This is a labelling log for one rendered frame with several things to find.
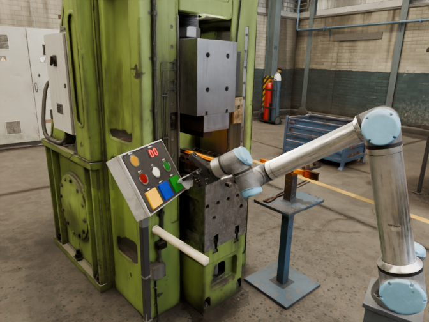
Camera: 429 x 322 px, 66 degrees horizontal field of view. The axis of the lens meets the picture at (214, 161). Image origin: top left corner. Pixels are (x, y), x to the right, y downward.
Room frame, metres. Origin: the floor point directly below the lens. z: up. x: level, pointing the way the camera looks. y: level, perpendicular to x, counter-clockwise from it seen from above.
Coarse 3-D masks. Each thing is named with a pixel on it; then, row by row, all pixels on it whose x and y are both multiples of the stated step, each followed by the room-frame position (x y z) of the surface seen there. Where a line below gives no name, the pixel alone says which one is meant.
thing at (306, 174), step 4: (260, 160) 2.17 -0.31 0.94; (264, 160) 2.15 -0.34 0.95; (268, 160) 2.14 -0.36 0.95; (296, 172) 1.95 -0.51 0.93; (300, 172) 1.93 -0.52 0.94; (304, 172) 1.90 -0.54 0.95; (308, 172) 1.90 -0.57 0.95; (312, 172) 1.87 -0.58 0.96; (316, 172) 1.87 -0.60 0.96; (304, 176) 1.90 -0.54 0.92; (308, 176) 1.89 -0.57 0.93; (312, 176) 1.87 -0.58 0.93; (316, 176) 1.86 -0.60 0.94; (316, 180) 1.85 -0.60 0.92
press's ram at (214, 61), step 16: (192, 48) 1.83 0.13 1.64; (208, 48) 1.85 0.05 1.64; (224, 48) 1.94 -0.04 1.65; (192, 64) 1.83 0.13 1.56; (208, 64) 1.86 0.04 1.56; (224, 64) 1.94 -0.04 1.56; (192, 80) 1.83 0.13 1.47; (208, 80) 1.86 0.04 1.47; (224, 80) 1.94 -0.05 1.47; (192, 96) 1.83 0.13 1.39; (208, 96) 1.86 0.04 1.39; (224, 96) 1.94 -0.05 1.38; (192, 112) 1.83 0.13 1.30; (208, 112) 1.86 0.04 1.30; (224, 112) 1.95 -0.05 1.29
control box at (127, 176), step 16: (160, 144) 1.57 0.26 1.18; (112, 160) 1.30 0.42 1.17; (128, 160) 1.32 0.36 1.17; (144, 160) 1.41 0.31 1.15; (160, 160) 1.50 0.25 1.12; (128, 176) 1.28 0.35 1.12; (160, 176) 1.44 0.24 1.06; (128, 192) 1.28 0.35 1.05; (144, 192) 1.29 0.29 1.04; (160, 192) 1.38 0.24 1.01; (144, 208) 1.25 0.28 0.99; (160, 208) 1.32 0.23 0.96
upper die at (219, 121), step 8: (184, 120) 1.96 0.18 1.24; (192, 120) 1.91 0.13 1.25; (200, 120) 1.85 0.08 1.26; (208, 120) 1.86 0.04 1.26; (216, 120) 1.91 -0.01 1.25; (224, 120) 1.95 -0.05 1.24; (192, 128) 1.91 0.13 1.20; (200, 128) 1.85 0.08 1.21; (208, 128) 1.86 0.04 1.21; (216, 128) 1.91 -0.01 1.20; (224, 128) 1.95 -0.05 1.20
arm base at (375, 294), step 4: (376, 280) 1.27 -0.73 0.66; (376, 284) 1.24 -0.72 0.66; (372, 288) 1.25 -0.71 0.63; (376, 288) 1.23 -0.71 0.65; (372, 292) 1.24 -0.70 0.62; (376, 292) 1.22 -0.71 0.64; (372, 296) 1.23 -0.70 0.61; (376, 296) 1.21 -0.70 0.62; (376, 300) 1.20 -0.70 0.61; (380, 300) 1.18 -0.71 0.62; (380, 304) 1.18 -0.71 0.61; (384, 308) 1.16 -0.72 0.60
